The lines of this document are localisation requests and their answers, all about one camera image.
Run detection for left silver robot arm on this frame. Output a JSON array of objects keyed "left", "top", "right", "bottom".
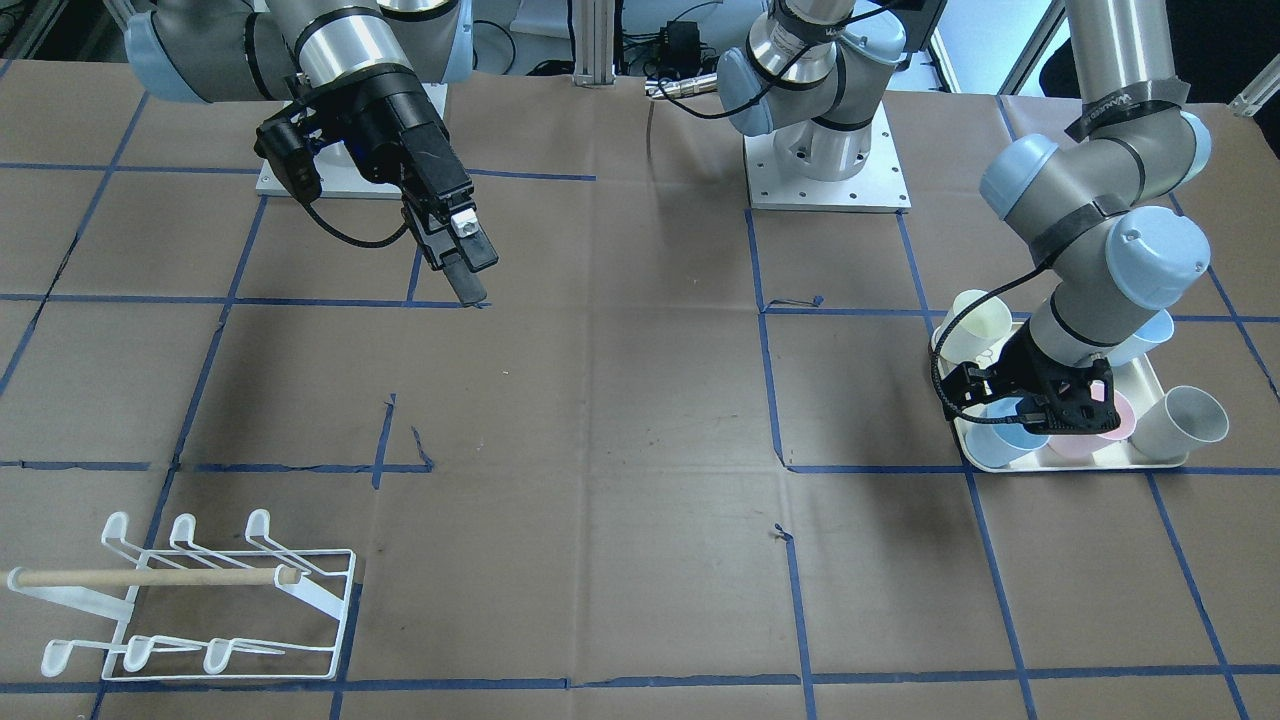
[{"left": 713, "top": 1, "right": 1212, "bottom": 436}]

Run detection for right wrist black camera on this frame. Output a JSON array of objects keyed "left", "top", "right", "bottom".
[{"left": 253, "top": 117, "right": 323, "bottom": 205}]

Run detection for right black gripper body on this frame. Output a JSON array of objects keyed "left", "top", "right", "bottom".
[{"left": 300, "top": 65, "right": 475, "bottom": 233}]

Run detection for grey cup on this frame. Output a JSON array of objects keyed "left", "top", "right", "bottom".
[{"left": 1130, "top": 386, "right": 1230, "bottom": 461}]

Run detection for cream white cup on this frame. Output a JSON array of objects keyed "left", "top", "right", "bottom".
[{"left": 932, "top": 290, "right": 1012, "bottom": 364}]

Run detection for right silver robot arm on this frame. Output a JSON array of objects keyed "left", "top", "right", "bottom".
[{"left": 124, "top": 1, "right": 498, "bottom": 306}]

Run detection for cream plastic tray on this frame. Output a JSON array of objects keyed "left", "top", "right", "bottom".
[{"left": 931, "top": 323, "right": 1222, "bottom": 473}]

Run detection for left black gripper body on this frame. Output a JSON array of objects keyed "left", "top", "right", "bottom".
[{"left": 960, "top": 327, "right": 1119, "bottom": 436}]

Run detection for light blue cup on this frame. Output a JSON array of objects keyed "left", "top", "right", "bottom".
[
  {"left": 1107, "top": 309, "right": 1175, "bottom": 368},
  {"left": 964, "top": 423, "right": 1050, "bottom": 468}
]

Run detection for pink cup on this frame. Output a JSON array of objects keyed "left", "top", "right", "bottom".
[{"left": 1044, "top": 389, "right": 1138, "bottom": 462}]

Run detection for white wire cup rack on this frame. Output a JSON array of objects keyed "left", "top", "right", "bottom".
[{"left": 6, "top": 509, "right": 358, "bottom": 684}]

